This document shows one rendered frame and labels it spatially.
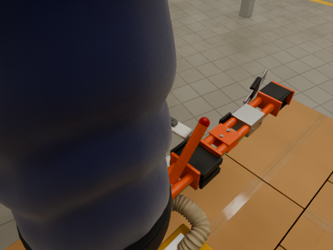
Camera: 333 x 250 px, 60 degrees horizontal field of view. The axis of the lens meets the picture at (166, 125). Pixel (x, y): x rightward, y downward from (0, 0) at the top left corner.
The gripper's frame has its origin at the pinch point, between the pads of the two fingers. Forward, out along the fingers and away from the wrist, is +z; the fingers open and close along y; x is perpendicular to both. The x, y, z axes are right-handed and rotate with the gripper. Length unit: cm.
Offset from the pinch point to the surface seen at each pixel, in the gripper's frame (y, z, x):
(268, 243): 54, 24, -23
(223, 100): 108, -60, -143
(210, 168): -1.2, 7.6, 0.7
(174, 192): 0.1, 4.7, 9.4
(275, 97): 0.2, 7.5, -32.6
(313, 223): 54, 34, -41
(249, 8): 95, -123, -303
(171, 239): 11.9, 7.2, 13.3
